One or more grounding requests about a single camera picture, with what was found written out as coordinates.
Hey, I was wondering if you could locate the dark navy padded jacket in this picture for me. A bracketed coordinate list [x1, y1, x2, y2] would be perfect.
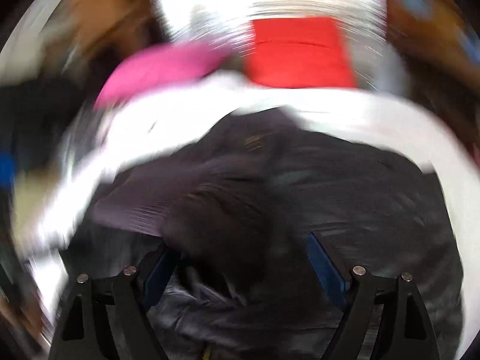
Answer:
[61, 109, 463, 359]

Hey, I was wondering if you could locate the red pillow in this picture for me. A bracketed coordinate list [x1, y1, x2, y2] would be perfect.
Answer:
[245, 16, 356, 89]

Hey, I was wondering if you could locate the pink pillow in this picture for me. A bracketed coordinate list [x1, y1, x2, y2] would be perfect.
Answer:
[94, 41, 231, 109]

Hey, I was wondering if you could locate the blue cloth item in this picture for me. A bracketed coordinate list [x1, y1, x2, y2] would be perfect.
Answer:
[0, 152, 16, 189]

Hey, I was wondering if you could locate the white pink embossed bedspread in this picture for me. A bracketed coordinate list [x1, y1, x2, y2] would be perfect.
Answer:
[18, 72, 479, 355]

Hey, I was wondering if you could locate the pile of black clothes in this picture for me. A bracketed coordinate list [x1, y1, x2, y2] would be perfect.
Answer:
[1, 76, 91, 177]

